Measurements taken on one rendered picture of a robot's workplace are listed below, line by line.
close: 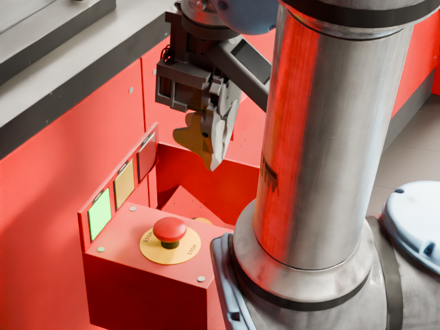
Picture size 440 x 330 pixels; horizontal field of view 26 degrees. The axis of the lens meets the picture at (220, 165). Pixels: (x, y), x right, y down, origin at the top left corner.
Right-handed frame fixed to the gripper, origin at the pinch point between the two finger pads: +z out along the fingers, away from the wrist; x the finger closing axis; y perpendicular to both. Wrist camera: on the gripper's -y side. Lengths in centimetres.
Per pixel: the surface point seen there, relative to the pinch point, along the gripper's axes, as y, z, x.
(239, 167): -1.3, 3.4, -4.5
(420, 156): -12, 83, -129
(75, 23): 28.4, -3.0, -15.4
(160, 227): 2.5, 3.1, 10.7
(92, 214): 10.0, 2.3, 13.1
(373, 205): -6, 84, -103
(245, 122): 12, 28, -47
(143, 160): 9.9, 3.2, 0.3
